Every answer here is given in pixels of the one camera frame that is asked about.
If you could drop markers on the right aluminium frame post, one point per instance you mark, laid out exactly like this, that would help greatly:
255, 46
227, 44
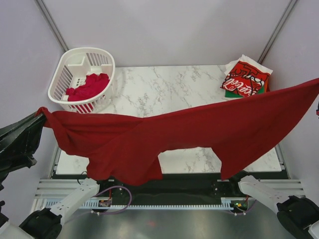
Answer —
277, 30

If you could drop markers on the white slotted cable duct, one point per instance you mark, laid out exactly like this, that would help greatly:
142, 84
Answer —
226, 205

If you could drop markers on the white plastic laundry basket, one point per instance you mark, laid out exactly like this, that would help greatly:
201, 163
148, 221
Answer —
74, 67

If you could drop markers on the aluminium frame post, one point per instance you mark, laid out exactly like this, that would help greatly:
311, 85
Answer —
277, 30
52, 25

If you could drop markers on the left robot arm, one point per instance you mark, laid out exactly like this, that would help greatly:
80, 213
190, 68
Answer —
47, 223

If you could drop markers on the folded white t-shirt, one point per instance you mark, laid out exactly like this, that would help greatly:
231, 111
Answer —
246, 62

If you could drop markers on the left aluminium frame post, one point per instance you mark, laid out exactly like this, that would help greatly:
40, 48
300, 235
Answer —
52, 25

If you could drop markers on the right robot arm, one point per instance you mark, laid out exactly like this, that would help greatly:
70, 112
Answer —
299, 216

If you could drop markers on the bright red shirt in basket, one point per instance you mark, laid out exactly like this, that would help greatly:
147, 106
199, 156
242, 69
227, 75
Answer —
94, 84

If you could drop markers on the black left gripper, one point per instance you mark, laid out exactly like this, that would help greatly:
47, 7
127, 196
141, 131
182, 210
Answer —
19, 140

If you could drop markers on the dark red t-shirt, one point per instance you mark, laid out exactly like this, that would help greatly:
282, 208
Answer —
238, 131

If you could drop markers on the folded green t-shirt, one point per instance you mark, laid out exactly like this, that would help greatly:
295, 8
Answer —
229, 94

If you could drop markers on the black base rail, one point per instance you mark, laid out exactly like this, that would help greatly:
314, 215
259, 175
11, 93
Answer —
180, 189

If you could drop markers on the folded orange t-shirt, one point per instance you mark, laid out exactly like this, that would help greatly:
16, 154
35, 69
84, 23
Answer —
266, 86

